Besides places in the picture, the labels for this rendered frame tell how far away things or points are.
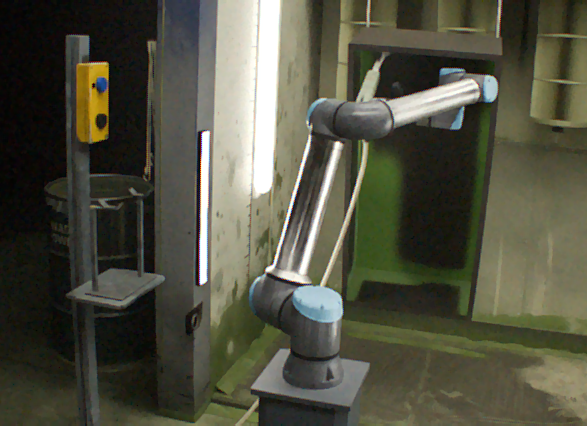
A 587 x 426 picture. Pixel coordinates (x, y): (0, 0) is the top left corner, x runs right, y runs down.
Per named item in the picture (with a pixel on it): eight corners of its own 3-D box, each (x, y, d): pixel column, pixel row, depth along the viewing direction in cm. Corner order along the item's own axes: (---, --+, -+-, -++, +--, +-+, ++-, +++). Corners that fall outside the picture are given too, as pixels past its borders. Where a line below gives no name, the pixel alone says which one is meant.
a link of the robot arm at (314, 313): (311, 361, 210) (314, 306, 206) (276, 341, 223) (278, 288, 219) (350, 349, 220) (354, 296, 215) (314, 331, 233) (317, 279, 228)
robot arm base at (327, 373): (335, 394, 212) (337, 364, 209) (274, 383, 217) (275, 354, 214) (349, 367, 229) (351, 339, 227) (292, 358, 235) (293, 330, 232)
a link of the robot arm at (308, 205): (271, 333, 222) (338, 95, 216) (239, 315, 235) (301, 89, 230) (308, 336, 231) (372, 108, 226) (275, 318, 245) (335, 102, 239)
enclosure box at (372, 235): (355, 267, 363) (363, 26, 311) (475, 281, 349) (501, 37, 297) (340, 304, 333) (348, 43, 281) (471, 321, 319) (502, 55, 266)
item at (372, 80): (366, 157, 266) (367, 102, 253) (353, 156, 267) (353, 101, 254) (385, 98, 304) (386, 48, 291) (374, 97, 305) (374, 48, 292)
